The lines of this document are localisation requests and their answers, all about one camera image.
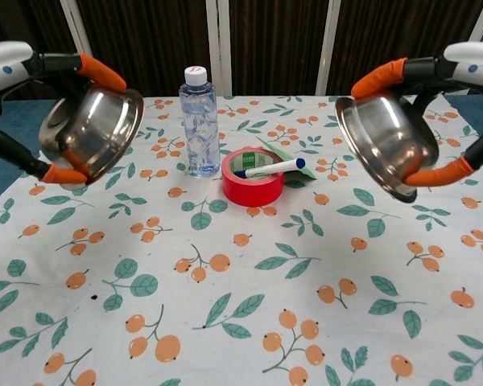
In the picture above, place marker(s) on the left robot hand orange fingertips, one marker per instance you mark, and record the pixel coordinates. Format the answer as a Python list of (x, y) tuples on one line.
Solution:
[(4, 68)]

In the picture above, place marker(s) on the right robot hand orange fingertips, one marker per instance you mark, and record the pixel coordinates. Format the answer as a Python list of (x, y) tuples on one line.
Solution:
[(471, 66)]

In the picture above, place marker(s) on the metal bowl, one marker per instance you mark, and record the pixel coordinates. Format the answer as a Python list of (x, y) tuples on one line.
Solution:
[(92, 132), (382, 140)]

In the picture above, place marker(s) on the teal table cover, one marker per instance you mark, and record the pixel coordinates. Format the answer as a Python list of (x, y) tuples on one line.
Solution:
[(12, 120)]

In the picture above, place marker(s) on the green paper packet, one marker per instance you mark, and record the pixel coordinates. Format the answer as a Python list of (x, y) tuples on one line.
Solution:
[(302, 167)]

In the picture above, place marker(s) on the clear plastic water bottle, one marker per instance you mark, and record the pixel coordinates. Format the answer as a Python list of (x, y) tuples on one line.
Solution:
[(199, 132)]

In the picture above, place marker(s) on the white marker with blue cap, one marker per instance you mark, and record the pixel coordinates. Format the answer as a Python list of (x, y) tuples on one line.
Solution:
[(273, 167)]

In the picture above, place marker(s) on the red tape roll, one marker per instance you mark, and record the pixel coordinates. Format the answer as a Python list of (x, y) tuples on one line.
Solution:
[(249, 191)]

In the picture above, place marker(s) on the floral orange fruit tablecloth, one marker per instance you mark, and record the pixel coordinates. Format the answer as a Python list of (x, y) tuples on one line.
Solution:
[(241, 321)]

